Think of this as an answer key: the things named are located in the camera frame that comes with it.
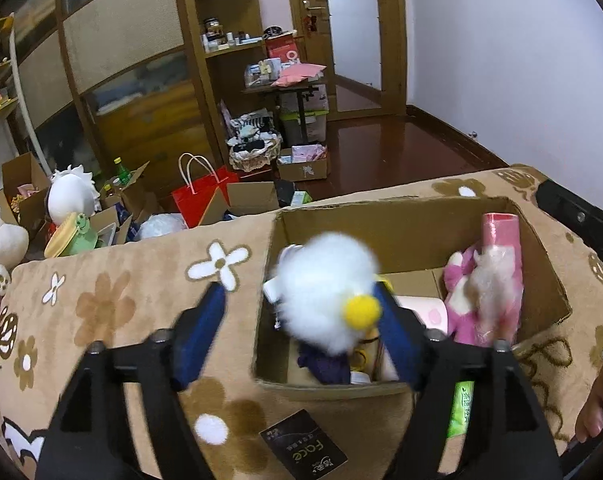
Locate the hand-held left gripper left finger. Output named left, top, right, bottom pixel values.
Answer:
left=34, top=282, right=227, bottom=480

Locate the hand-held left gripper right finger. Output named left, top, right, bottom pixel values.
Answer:
left=371, top=280, right=565, bottom=480

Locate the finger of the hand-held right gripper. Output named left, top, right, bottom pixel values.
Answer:
left=535, top=179, right=603, bottom=281

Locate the pink tissue roll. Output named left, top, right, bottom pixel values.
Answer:
left=396, top=295, right=449, bottom=336

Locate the pink plush toy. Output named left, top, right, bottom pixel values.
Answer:
left=442, top=247, right=519, bottom=346

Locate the pink plastic packet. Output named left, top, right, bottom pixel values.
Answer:
left=481, top=212, right=525, bottom=341

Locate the purple blindfolded plush doll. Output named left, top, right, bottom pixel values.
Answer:
left=296, top=340, right=352, bottom=385

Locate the white fluffy duck plush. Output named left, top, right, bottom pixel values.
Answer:
left=276, top=232, right=383, bottom=356

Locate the cardboard box yellow print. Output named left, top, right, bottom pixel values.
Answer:
left=252, top=196, right=573, bottom=402

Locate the person's right hand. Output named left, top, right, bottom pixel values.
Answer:
left=575, top=329, right=603, bottom=443

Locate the green tissue packet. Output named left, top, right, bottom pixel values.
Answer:
left=446, top=380, right=475, bottom=438

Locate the white plastic bag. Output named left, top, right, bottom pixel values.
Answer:
left=136, top=212, right=187, bottom=242

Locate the red paper bag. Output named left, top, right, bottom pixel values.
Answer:
left=170, top=152, right=240, bottom=228

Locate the black tissue packet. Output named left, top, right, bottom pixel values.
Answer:
left=259, top=409, right=348, bottom=480

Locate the plain brown cardboard box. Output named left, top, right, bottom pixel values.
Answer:
left=202, top=181, right=281, bottom=226

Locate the open cardboard box with flaps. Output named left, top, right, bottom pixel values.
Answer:
left=99, top=161, right=162, bottom=226

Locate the green frog plush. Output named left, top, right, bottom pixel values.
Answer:
left=64, top=212, right=101, bottom=256

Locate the yellow round cushion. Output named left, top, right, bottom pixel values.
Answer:
left=44, top=212, right=80, bottom=259

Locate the white round plush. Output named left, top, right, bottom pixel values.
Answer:
left=48, top=164, right=101, bottom=225

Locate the small low cardboard box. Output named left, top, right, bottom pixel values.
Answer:
left=276, top=144, right=329, bottom=182

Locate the pile of black white clothes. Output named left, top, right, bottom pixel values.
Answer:
left=229, top=109, right=282, bottom=153

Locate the large white plush toy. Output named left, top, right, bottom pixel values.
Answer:
left=0, top=200, right=30, bottom=268

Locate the clear plastic storage bin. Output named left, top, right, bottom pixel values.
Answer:
left=280, top=87, right=329, bottom=145

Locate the tall open cardboard box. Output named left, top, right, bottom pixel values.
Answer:
left=2, top=152, right=52, bottom=233

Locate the small folding table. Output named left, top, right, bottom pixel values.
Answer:
left=242, top=82, right=327, bottom=146

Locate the pile of small boxes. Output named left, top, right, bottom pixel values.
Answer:
left=244, top=57, right=282, bottom=88

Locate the pink cloth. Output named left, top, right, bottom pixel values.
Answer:
left=272, top=62, right=327, bottom=87

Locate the white curved pole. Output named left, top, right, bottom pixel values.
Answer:
left=9, top=25, right=50, bottom=171

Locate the group of small jars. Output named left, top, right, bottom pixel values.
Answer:
left=202, top=17, right=252, bottom=53

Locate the red box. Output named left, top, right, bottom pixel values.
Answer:
left=266, top=30, right=298, bottom=63

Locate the wooden wardrobe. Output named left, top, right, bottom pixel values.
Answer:
left=0, top=0, right=282, bottom=196

